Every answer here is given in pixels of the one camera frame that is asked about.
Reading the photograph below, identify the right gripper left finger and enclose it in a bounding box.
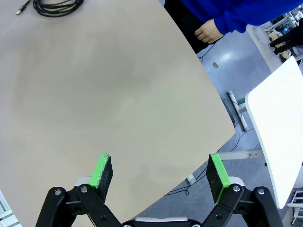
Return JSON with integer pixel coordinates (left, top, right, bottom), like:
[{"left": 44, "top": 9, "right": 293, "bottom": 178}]
[{"left": 35, "top": 153, "right": 121, "bottom": 227}]

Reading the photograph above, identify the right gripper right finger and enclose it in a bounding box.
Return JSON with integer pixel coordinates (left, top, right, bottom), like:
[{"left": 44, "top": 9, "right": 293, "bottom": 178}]
[{"left": 201, "top": 153, "right": 284, "bottom": 227}]

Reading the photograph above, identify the person's left forearm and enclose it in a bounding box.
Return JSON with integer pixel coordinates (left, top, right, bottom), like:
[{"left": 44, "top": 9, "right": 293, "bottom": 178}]
[{"left": 214, "top": 4, "right": 285, "bottom": 34}]

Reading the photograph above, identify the person's left hand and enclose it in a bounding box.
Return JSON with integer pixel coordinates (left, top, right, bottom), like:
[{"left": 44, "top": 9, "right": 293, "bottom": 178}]
[{"left": 194, "top": 18, "right": 224, "bottom": 45}]

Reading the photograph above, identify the white desk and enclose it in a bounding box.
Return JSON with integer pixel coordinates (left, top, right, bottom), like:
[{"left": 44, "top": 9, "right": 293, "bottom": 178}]
[{"left": 186, "top": 55, "right": 303, "bottom": 210}]

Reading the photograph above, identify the person in blue hoodie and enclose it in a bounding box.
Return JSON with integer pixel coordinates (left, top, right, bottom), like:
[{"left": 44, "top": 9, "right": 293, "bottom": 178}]
[{"left": 163, "top": 0, "right": 303, "bottom": 55}]

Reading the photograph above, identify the aluminium slotted base frame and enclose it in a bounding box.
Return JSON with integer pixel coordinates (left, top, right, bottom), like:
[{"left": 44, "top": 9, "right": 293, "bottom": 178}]
[{"left": 0, "top": 189, "right": 23, "bottom": 227}]

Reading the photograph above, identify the thin black floor cable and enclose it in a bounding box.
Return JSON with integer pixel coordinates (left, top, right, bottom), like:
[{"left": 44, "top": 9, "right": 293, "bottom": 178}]
[{"left": 197, "top": 41, "right": 217, "bottom": 62}]

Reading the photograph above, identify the black braided USB cable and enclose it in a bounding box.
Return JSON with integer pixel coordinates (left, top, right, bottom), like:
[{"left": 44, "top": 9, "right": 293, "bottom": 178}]
[{"left": 15, "top": 0, "right": 85, "bottom": 17}]

